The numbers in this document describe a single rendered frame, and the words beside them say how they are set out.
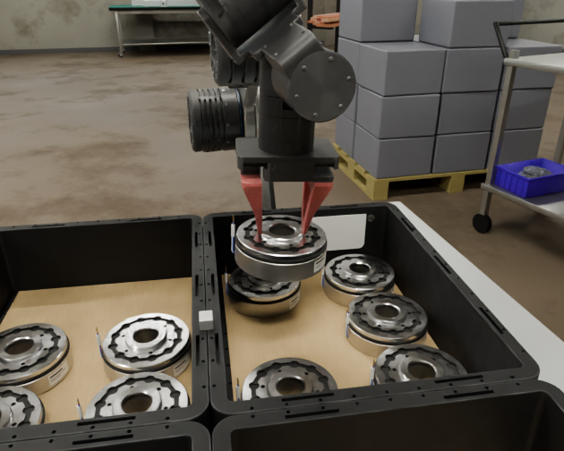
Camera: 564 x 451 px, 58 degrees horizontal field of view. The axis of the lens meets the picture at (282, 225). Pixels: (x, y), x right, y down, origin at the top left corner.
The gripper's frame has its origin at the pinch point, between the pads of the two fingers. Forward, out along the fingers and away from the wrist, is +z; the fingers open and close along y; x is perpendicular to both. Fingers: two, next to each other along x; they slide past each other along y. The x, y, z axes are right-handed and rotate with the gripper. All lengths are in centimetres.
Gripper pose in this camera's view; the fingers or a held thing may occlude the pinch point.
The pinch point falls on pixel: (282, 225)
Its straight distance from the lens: 56.6
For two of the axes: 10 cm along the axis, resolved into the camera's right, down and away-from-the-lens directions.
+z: -0.4, 8.9, 4.5
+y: 9.9, -0.1, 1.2
